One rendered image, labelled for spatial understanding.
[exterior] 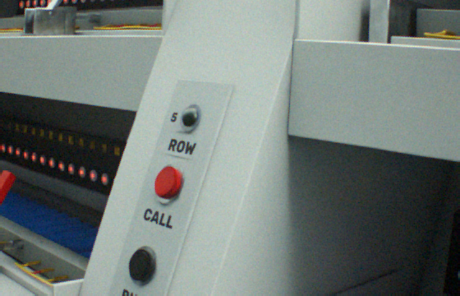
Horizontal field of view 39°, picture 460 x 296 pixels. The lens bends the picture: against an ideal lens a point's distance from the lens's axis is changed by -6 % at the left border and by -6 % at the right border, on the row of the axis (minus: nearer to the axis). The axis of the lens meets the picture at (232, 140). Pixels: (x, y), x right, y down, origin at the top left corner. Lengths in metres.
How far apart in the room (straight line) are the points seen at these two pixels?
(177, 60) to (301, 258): 0.12
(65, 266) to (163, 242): 0.18
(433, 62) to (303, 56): 0.07
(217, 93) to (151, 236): 0.08
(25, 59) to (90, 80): 0.10
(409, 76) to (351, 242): 0.13
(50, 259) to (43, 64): 0.15
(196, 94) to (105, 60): 0.10
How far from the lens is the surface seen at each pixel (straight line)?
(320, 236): 0.36
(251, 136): 0.32
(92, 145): 0.67
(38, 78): 0.51
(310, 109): 0.32
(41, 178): 0.76
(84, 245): 0.58
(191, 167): 0.33
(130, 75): 0.41
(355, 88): 0.30
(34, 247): 0.55
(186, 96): 0.35
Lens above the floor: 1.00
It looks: 8 degrees up
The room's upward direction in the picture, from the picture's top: 18 degrees clockwise
